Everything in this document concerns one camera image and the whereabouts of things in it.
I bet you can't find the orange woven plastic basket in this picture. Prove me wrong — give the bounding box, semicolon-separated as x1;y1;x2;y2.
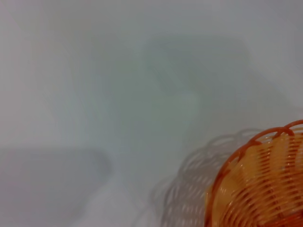
204;119;303;227

